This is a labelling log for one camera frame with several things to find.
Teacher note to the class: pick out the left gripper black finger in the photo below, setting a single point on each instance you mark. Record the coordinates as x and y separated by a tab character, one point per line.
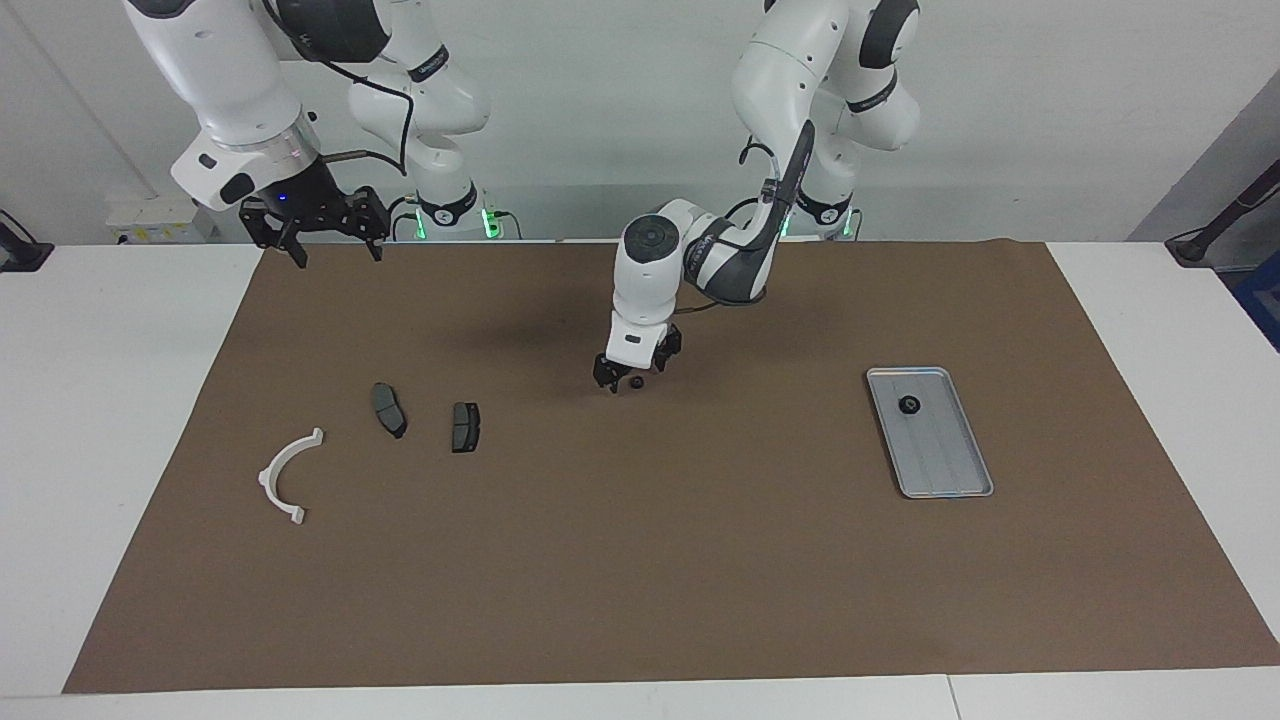
608	372
668	345

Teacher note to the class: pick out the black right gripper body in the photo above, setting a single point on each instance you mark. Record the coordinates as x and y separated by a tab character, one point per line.
305	200

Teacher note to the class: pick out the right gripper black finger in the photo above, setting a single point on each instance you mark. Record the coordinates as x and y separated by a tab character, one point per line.
370	215
260	228

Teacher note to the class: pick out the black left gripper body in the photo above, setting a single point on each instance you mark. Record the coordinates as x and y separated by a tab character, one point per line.
640	366

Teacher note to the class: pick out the large black bearing gear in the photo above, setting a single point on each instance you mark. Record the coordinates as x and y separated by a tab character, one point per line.
909	405

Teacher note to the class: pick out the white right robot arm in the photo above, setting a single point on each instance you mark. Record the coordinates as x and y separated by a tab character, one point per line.
220	70

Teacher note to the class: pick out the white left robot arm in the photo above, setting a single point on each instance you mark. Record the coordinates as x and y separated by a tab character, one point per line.
645	290

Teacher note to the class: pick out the silver metal tray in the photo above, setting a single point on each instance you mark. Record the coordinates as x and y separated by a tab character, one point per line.
945	460

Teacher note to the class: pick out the white box with yellow labels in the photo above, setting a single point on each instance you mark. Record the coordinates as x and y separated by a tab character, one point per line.
140	215

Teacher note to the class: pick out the rectangular dark grey brake pad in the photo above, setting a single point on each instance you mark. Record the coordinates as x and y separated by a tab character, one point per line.
465	428

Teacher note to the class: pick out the brown table mat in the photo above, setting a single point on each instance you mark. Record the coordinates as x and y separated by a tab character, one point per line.
640	560

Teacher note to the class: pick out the curved dark grey brake pad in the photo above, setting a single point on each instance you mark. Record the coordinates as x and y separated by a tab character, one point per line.
387	405

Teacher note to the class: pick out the black stand with pole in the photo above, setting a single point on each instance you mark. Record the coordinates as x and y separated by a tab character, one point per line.
1195	247

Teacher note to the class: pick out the blue crate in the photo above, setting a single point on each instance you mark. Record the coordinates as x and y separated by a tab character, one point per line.
1265	300

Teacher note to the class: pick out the black clamp mount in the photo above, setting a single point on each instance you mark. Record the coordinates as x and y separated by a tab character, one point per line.
20	255

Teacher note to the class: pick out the white semicircular plastic bracket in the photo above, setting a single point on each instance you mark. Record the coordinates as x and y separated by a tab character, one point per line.
270	480

